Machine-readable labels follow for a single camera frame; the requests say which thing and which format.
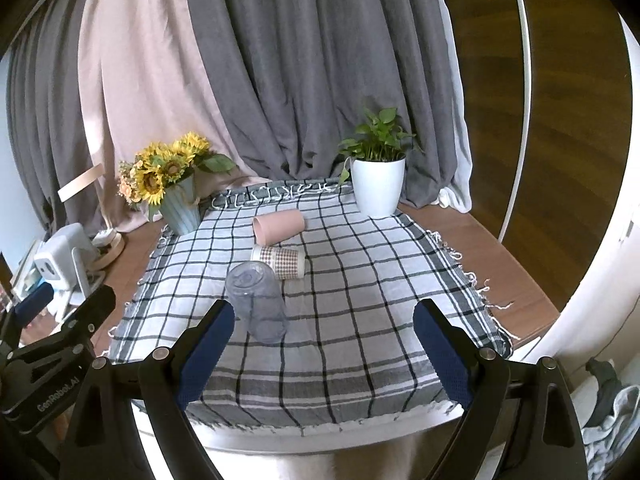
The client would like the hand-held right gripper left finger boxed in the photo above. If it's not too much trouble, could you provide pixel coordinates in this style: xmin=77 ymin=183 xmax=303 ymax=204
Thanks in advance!
xmin=60 ymin=300 xmax=236 ymax=480

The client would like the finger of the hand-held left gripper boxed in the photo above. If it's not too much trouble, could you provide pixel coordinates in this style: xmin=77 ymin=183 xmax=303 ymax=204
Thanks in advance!
xmin=20 ymin=285 xmax=117 ymax=358
xmin=0 ymin=282 xmax=54 ymax=348

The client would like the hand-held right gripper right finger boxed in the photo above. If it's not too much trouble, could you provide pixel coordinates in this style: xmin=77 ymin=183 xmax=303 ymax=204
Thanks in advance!
xmin=413 ymin=298 xmax=589 ymax=480

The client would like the clear plastic cup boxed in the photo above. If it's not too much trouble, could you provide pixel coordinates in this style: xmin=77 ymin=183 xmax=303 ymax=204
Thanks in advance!
xmin=224 ymin=260 xmax=291 ymax=345

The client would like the brown checkered paper cup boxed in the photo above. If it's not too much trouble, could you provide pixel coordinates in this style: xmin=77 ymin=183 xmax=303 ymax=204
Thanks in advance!
xmin=249 ymin=243 xmax=306 ymax=281

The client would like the pink cup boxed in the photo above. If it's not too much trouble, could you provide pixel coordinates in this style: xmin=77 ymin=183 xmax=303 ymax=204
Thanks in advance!
xmin=251 ymin=209 xmax=306 ymax=247

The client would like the white boxy device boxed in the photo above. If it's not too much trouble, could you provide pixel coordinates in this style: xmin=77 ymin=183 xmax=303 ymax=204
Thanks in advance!
xmin=32 ymin=223 xmax=102 ymax=307

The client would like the round wooden tray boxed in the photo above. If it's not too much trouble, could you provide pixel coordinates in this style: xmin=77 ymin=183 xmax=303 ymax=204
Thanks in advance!
xmin=89 ymin=231 xmax=126 ymax=271

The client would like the grey plaid cloth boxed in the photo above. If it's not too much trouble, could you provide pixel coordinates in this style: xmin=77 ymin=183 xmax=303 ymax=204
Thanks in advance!
xmin=107 ymin=178 xmax=516 ymax=437

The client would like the blue ribbed vase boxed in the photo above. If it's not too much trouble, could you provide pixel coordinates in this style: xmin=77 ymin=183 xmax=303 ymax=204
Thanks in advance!
xmin=158 ymin=172 xmax=202 ymax=236

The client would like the sunflower bouquet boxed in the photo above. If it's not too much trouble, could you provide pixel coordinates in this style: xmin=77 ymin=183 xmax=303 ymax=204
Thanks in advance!
xmin=117 ymin=131 xmax=236 ymax=222

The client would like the white plant pot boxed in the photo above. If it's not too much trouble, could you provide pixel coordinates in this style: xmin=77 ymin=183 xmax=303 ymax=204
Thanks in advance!
xmin=349 ymin=155 xmax=407 ymax=219

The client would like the grey crumpled clothing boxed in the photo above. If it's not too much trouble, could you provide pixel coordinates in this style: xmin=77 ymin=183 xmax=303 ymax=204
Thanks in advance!
xmin=569 ymin=354 xmax=640 ymax=480

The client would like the narrow grey curtain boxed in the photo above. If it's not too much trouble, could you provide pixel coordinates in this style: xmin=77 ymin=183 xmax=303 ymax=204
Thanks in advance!
xmin=5 ymin=0 xmax=112 ymax=241

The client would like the white sheer curtain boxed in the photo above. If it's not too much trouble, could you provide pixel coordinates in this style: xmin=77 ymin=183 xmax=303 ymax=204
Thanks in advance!
xmin=438 ymin=0 xmax=474 ymax=212

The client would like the green leafy plant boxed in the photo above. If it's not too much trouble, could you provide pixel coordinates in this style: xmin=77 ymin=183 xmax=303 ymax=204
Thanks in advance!
xmin=337 ymin=107 xmax=425 ymax=184

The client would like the pink curtain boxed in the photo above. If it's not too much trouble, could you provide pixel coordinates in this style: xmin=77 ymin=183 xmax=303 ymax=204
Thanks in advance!
xmin=77 ymin=0 xmax=273 ymax=235

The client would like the white curved panel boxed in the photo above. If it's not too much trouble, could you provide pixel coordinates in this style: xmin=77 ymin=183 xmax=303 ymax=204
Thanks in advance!
xmin=560 ymin=10 xmax=640 ymax=361

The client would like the thin white hoop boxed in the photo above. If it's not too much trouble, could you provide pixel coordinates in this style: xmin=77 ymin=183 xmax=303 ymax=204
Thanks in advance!
xmin=497 ymin=0 xmax=532 ymax=244

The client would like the wide grey curtain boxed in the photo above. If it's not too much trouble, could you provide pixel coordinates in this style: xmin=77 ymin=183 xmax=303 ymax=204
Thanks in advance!
xmin=182 ymin=0 xmax=462 ymax=207

